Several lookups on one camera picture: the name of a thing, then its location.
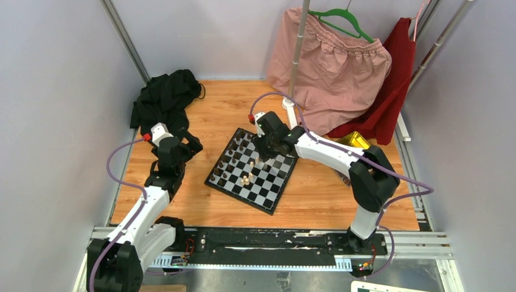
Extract green hanger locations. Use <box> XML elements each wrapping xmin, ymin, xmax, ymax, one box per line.
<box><xmin>309</xmin><ymin>8</ymin><xmax>375</xmax><ymax>44</ymax></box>

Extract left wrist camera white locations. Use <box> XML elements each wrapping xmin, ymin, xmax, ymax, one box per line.
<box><xmin>150</xmin><ymin>122</ymin><xmax>173</xmax><ymax>147</ymax></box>

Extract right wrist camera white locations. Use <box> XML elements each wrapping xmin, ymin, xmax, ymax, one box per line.
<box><xmin>254</xmin><ymin>111</ymin><xmax>265</xmax><ymax>137</ymax></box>

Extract yellow metal tray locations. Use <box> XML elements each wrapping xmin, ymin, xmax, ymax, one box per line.
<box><xmin>332</xmin><ymin>131</ymin><xmax>372</xmax><ymax>188</ymax></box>

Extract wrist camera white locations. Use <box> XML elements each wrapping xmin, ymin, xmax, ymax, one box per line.
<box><xmin>254</xmin><ymin>111</ymin><xmax>265</xmax><ymax>137</ymax></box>
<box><xmin>150</xmin><ymin>122</ymin><xmax>173</xmax><ymax>147</ymax></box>

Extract black white chessboard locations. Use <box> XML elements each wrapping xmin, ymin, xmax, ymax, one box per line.
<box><xmin>204</xmin><ymin>128</ymin><xmax>298</xmax><ymax>215</ymax></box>

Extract red garment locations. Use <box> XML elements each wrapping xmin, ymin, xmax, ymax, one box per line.
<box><xmin>327</xmin><ymin>18</ymin><xmax>416</xmax><ymax>145</ymax></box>

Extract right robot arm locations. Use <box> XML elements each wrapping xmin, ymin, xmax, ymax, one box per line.
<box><xmin>249</xmin><ymin>111</ymin><xmax>400</xmax><ymax>254</ymax></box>

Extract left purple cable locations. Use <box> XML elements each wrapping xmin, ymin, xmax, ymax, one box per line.
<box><xmin>88</xmin><ymin>137</ymin><xmax>151</xmax><ymax>292</ymax></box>

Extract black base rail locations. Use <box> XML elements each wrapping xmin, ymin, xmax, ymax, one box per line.
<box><xmin>157</xmin><ymin>227</ymin><xmax>388</xmax><ymax>271</ymax></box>

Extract white clothes rack stand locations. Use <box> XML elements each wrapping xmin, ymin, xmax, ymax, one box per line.
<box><xmin>282</xmin><ymin>0</ymin><xmax>310</xmax><ymax>128</ymax></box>

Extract black cloth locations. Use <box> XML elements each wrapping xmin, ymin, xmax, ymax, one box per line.
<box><xmin>130</xmin><ymin>69</ymin><xmax>206</xmax><ymax>139</ymax></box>

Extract pink shorts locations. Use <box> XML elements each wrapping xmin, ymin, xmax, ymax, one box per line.
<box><xmin>292</xmin><ymin>15</ymin><xmax>392</xmax><ymax>136</ymax></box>

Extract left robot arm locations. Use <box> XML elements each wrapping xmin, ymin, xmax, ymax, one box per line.
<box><xmin>86</xmin><ymin>123</ymin><xmax>203</xmax><ymax>291</ymax></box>

